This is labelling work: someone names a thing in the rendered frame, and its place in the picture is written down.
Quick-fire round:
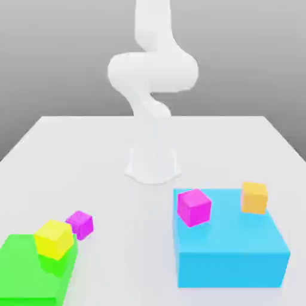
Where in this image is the large green box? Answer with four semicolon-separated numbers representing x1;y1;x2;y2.
0;233;79;306

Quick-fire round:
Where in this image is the small magenta cube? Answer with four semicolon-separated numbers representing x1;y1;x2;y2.
65;210;94;241
176;188;212;228

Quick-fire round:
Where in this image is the small yellow cube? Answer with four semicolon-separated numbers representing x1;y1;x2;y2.
33;219;75;261

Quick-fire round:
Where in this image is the large blue box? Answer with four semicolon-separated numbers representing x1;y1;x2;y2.
173;188;292;289

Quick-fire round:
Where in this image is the small orange cube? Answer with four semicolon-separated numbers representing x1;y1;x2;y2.
240;181;268;215

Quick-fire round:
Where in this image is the small green cube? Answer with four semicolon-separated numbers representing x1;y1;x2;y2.
38;246;72;279

